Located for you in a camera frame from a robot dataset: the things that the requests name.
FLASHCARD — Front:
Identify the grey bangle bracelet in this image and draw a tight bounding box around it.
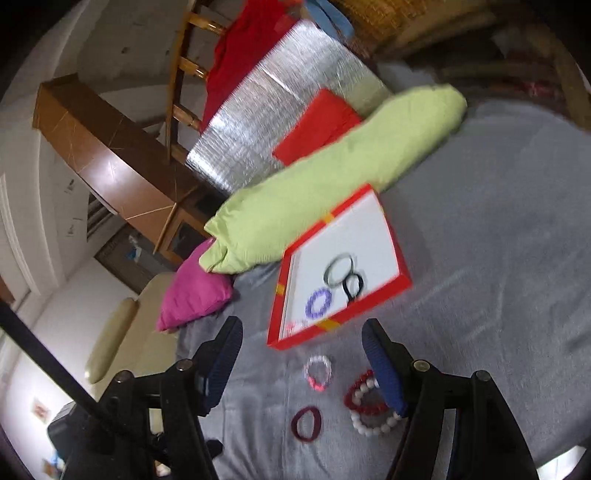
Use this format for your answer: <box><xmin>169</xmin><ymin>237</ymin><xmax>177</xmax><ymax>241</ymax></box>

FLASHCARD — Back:
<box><xmin>324</xmin><ymin>253</ymin><xmax>355</xmax><ymax>286</ymax></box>

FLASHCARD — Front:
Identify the red folded cloth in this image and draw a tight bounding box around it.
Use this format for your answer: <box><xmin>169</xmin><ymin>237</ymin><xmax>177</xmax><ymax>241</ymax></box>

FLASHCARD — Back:
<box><xmin>272</xmin><ymin>89</ymin><xmax>363</xmax><ymax>168</ymax></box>

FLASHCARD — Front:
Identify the red bead bracelet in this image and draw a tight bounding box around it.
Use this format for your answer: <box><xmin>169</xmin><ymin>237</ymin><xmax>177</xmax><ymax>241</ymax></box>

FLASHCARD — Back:
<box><xmin>344</xmin><ymin>369</ymin><xmax>389</xmax><ymax>415</ymax></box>

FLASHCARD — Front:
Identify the red framed white tray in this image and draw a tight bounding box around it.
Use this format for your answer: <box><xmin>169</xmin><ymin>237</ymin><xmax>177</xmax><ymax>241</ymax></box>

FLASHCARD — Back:
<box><xmin>267</xmin><ymin>183</ymin><xmax>413</xmax><ymax>352</ymax></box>

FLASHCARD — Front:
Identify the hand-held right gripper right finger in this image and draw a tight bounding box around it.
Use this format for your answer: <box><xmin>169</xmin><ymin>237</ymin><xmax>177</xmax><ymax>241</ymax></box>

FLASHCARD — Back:
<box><xmin>361</xmin><ymin>318</ymin><xmax>540</xmax><ymax>480</ymax></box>

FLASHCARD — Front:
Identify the black tripod pole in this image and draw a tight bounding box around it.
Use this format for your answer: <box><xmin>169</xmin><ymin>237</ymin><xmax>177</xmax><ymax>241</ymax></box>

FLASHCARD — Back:
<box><xmin>0</xmin><ymin>302</ymin><xmax>160</xmax><ymax>455</ymax></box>

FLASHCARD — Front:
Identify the grey bed sheet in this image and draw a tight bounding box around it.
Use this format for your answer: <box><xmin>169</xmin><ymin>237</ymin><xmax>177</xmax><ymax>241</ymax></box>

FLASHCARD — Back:
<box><xmin>174</xmin><ymin>62</ymin><xmax>591</xmax><ymax>480</ymax></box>

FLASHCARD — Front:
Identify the maroon hair tie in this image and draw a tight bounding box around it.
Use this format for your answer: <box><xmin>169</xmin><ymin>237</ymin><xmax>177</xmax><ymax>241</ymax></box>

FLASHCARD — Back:
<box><xmin>291</xmin><ymin>405</ymin><xmax>323</xmax><ymax>445</ymax></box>

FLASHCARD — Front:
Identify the purple bead bracelet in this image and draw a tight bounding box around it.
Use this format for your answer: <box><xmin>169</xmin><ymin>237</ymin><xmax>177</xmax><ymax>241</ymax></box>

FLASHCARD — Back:
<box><xmin>305</xmin><ymin>287</ymin><xmax>333</xmax><ymax>318</ymax></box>

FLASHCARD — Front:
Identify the brown wooden cabinet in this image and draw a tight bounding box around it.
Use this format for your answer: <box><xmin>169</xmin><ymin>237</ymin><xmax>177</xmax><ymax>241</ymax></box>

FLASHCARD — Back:
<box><xmin>31</xmin><ymin>74</ymin><xmax>218</xmax><ymax>271</ymax></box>

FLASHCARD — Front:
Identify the black hair tie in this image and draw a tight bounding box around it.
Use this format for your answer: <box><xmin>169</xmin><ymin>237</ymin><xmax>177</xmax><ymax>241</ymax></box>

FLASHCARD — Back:
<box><xmin>342</xmin><ymin>272</ymin><xmax>365</xmax><ymax>302</ymax></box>

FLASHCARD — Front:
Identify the red fabric sheet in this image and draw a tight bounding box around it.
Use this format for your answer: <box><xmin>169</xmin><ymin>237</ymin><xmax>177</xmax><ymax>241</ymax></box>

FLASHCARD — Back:
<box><xmin>202</xmin><ymin>0</ymin><xmax>305</xmax><ymax>134</ymax></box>

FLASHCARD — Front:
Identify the silver foil mat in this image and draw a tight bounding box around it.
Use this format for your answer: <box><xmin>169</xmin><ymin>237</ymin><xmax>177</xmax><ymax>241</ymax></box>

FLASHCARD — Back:
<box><xmin>186</xmin><ymin>19</ymin><xmax>393</xmax><ymax>195</ymax></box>

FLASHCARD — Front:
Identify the pink clear bead bracelet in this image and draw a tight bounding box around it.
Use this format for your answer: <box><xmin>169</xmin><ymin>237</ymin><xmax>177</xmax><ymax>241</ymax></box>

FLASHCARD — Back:
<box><xmin>303</xmin><ymin>355</ymin><xmax>334</xmax><ymax>392</ymax></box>

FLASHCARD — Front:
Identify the magenta pillow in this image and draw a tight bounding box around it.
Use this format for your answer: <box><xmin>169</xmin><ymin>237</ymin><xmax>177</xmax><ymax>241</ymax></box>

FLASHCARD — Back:
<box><xmin>156</xmin><ymin>239</ymin><xmax>234</xmax><ymax>332</ymax></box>

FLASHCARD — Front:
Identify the white bead bracelet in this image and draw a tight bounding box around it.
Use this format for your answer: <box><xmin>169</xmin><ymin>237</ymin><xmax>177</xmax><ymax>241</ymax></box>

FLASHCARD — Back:
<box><xmin>350</xmin><ymin>372</ymin><xmax>403</xmax><ymax>437</ymax></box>

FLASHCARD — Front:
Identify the beige sofa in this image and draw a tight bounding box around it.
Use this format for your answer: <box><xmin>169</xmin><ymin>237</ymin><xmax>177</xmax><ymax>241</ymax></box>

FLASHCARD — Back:
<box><xmin>84</xmin><ymin>271</ymin><xmax>185</xmax><ymax>386</ymax></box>

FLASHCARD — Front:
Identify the green pillow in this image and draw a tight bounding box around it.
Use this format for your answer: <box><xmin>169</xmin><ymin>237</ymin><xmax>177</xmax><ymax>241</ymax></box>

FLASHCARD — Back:
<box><xmin>199</xmin><ymin>84</ymin><xmax>468</xmax><ymax>274</ymax></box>

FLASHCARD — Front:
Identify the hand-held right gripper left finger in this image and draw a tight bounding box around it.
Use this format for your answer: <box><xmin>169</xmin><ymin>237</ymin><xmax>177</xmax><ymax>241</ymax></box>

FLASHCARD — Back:
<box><xmin>99</xmin><ymin>316</ymin><xmax>244</xmax><ymax>480</ymax></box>

